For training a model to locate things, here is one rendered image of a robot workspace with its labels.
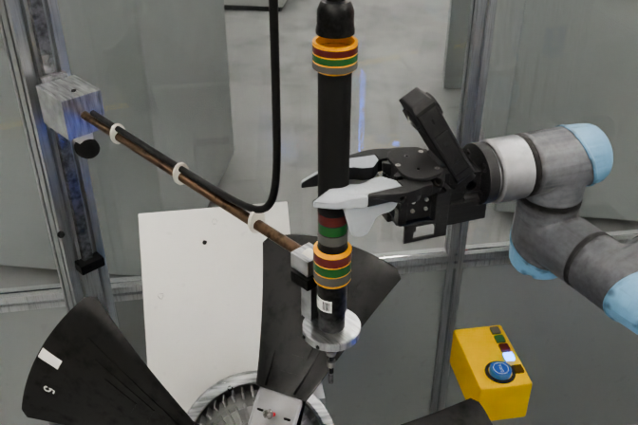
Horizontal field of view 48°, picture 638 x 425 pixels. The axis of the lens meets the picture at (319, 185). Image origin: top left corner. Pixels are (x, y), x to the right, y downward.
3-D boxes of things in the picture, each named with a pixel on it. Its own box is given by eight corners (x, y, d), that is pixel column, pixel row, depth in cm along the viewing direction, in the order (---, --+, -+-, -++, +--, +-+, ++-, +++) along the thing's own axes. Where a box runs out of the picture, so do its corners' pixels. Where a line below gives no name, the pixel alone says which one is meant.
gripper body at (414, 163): (399, 247, 78) (496, 226, 82) (403, 178, 74) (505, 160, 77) (372, 211, 85) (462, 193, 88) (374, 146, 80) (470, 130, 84)
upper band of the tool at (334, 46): (303, 68, 69) (303, 40, 68) (334, 58, 72) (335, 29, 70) (334, 82, 67) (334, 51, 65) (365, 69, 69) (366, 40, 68)
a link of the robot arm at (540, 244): (554, 306, 86) (571, 230, 80) (493, 257, 94) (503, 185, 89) (601, 286, 89) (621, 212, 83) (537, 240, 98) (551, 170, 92)
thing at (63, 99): (41, 124, 124) (30, 79, 120) (78, 113, 128) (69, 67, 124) (69, 144, 118) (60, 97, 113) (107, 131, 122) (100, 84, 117)
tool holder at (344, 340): (279, 323, 88) (276, 259, 83) (320, 297, 92) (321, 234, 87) (330, 361, 82) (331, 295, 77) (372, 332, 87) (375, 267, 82)
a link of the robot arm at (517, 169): (540, 152, 78) (500, 121, 85) (503, 158, 77) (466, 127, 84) (530, 210, 82) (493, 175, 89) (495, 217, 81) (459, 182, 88)
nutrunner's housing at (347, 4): (309, 346, 88) (305, -32, 64) (331, 331, 90) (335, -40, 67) (330, 363, 86) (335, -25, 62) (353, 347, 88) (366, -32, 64)
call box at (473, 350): (447, 367, 147) (452, 328, 142) (495, 361, 149) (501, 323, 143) (474, 429, 134) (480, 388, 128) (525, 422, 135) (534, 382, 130)
